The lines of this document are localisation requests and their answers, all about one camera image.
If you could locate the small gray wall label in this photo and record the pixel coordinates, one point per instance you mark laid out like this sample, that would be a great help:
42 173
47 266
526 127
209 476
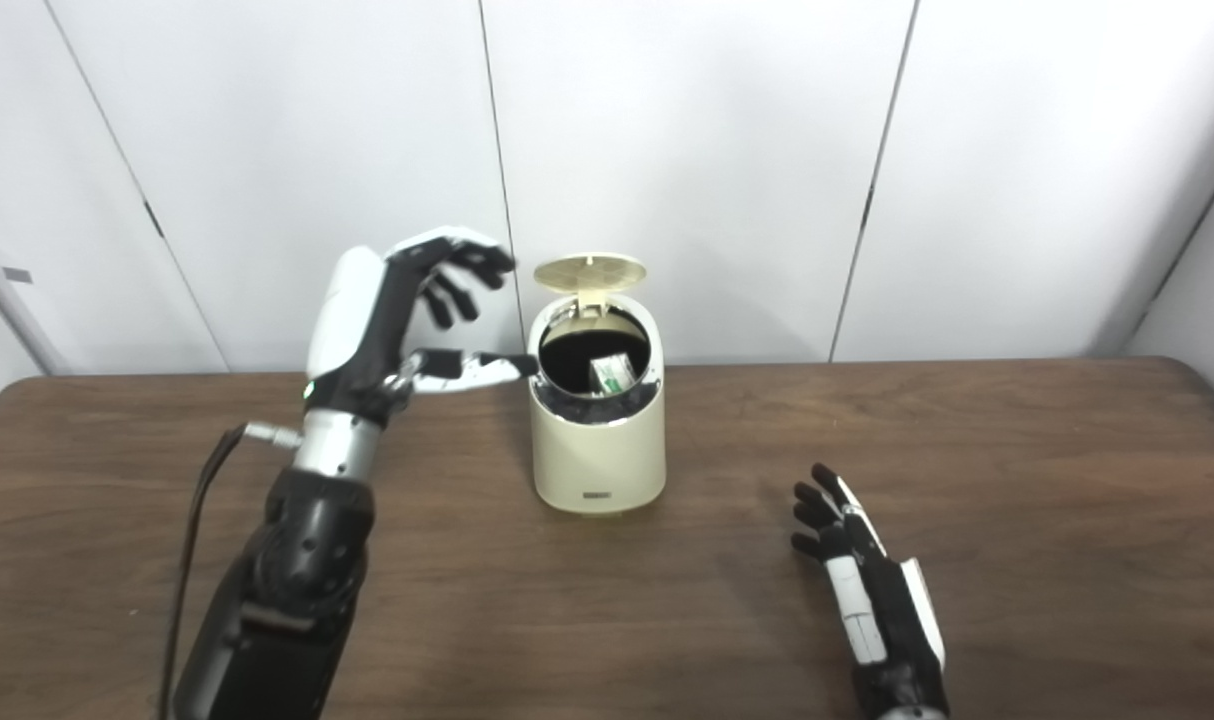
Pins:
17 275

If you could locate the green white milk carton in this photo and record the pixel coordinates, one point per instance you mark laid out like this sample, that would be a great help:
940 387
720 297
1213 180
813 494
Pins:
612 375

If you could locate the cream round bin lid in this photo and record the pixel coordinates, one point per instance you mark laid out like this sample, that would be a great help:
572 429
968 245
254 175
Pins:
589 270

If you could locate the cream-colored bin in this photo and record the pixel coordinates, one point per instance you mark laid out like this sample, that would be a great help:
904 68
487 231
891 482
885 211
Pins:
597 455

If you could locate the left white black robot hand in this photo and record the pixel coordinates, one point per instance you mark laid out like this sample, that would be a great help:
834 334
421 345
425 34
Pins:
352 320

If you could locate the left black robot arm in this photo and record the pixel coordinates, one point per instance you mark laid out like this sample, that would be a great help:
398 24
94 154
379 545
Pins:
297 570

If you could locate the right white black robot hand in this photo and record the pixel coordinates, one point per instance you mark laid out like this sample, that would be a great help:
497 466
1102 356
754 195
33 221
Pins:
882 620

